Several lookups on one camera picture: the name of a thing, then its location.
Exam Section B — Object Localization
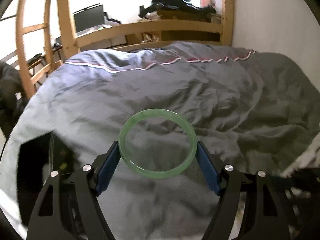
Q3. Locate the black puffer jacket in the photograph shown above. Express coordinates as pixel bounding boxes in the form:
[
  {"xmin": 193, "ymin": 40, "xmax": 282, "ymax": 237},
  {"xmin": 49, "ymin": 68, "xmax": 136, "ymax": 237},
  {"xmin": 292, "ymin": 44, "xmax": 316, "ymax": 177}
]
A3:
[{"xmin": 1, "ymin": 61, "xmax": 28, "ymax": 139}]

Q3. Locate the black clothes pile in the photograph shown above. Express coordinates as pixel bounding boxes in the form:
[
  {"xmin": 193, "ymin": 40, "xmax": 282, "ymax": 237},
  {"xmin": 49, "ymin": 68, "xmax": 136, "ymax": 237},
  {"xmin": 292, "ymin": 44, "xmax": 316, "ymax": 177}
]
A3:
[{"xmin": 138, "ymin": 0, "xmax": 216, "ymax": 18}]

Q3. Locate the wooden bunk bed frame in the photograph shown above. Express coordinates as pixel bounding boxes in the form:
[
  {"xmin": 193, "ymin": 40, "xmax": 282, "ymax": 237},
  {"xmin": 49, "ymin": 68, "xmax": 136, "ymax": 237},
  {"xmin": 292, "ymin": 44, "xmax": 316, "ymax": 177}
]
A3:
[{"xmin": 57, "ymin": 0, "xmax": 234, "ymax": 58}]

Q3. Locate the black jewelry box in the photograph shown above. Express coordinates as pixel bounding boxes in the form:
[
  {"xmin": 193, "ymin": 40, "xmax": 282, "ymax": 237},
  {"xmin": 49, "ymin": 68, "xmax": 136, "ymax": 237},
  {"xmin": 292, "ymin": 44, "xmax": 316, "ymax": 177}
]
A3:
[{"xmin": 17, "ymin": 132, "xmax": 82, "ymax": 239}]

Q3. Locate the wooden ladder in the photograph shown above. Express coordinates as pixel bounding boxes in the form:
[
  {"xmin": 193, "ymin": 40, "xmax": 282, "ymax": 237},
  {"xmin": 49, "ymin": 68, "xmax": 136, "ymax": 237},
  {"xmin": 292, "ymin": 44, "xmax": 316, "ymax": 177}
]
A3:
[{"xmin": 15, "ymin": 0, "xmax": 62, "ymax": 98}]

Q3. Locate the black computer monitor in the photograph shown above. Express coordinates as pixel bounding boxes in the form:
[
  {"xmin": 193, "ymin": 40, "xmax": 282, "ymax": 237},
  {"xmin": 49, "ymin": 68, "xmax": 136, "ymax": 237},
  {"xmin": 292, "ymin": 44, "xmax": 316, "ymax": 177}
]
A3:
[{"xmin": 73, "ymin": 4, "xmax": 105, "ymax": 33}]

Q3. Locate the green jade bangle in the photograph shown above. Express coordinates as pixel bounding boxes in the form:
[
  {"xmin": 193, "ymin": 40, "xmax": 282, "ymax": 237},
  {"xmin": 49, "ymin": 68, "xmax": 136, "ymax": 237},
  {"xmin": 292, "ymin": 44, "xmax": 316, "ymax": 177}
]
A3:
[{"xmin": 119, "ymin": 108, "xmax": 197, "ymax": 179}]

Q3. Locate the white striped bed sheet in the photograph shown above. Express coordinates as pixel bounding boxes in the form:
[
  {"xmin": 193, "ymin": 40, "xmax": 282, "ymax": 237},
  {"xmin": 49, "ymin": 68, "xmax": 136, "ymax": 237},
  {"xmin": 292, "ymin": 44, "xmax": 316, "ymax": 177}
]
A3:
[{"xmin": 280, "ymin": 133, "xmax": 320, "ymax": 178}]

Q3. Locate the grey blue duvet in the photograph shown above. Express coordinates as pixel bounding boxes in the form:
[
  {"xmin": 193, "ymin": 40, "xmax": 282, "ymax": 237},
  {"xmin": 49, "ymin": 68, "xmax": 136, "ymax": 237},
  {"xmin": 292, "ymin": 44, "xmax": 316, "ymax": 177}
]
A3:
[{"xmin": 1, "ymin": 42, "xmax": 319, "ymax": 239}]

